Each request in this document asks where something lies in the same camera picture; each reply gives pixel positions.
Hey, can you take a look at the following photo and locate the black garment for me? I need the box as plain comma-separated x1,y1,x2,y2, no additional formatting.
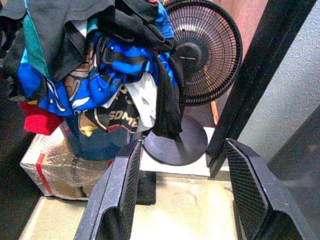
113,0,186,140
1,0,116,82

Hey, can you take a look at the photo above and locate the small black block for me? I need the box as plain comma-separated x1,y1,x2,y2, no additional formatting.
136,171,157,206

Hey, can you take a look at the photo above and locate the plastic wrapped cardboard box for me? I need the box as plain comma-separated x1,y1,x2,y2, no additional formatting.
19,124,118,201

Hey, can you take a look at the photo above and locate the black metal frame post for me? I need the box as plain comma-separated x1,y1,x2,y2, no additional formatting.
206,0,317,178

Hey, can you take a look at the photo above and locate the black jersey with teal panel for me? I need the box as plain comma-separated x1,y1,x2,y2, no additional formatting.
21,9,52,81

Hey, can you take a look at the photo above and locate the blue laundry bucket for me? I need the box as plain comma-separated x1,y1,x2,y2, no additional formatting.
63,117,136,162

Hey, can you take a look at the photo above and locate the white slab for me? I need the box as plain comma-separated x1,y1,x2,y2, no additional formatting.
138,126,231,177

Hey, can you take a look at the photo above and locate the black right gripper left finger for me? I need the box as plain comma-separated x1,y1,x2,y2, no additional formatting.
73,138,143,240

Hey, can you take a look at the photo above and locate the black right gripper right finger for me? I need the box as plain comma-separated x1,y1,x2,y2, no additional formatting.
224,138,320,240

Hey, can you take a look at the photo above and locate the red cloth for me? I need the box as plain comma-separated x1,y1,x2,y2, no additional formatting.
18,101,65,136

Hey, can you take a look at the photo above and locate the brown wooden panel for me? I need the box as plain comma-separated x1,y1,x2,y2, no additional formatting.
209,0,270,126

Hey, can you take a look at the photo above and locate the blue printed garment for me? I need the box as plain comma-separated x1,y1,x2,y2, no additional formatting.
17,2,181,136

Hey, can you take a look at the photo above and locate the black standing fan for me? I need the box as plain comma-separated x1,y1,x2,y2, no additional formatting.
142,0,244,166

